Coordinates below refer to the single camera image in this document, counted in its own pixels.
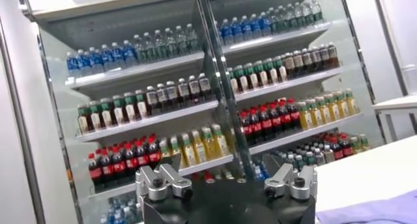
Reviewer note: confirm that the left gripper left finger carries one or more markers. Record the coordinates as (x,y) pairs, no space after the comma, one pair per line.
(163,181)

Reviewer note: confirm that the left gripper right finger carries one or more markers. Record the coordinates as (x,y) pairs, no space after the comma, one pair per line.
(286,179)

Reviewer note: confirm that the purple shirt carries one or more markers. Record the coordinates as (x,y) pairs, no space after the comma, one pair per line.
(374,210)

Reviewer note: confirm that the cola bottle red cap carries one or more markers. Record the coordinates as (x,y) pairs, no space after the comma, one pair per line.
(294,116)
(95,173)
(246,129)
(285,118)
(275,121)
(154,155)
(107,170)
(142,158)
(266,124)
(255,127)
(346,148)
(337,150)
(131,163)
(119,166)

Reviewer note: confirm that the dark tea bottle green cap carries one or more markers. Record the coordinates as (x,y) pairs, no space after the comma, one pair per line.
(130,110)
(233,83)
(82,122)
(261,76)
(280,71)
(106,116)
(94,119)
(141,107)
(251,78)
(118,113)
(271,74)
(242,81)

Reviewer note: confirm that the dark drink bottle grey label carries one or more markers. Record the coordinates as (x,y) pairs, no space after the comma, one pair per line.
(152,100)
(194,89)
(205,87)
(183,92)
(162,97)
(172,95)

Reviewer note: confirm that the dark drink bottle beige label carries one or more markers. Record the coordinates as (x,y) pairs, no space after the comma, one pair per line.
(307,61)
(333,55)
(315,59)
(298,63)
(324,57)
(289,65)

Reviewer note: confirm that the water bottle blue label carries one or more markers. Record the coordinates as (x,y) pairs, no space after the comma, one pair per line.
(106,58)
(255,27)
(264,25)
(226,33)
(84,64)
(129,54)
(73,65)
(118,56)
(236,31)
(246,29)
(95,62)

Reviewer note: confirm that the clear bottle green label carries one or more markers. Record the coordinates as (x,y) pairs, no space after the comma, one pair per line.
(140,51)
(170,44)
(299,16)
(273,22)
(160,47)
(291,18)
(192,40)
(150,49)
(181,42)
(282,20)
(317,13)
(308,14)

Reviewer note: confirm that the white side table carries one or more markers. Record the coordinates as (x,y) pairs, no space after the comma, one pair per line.
(397,104)

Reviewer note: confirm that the black wall trim strip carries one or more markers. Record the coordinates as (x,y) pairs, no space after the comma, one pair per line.
(389,39)
(23,131)

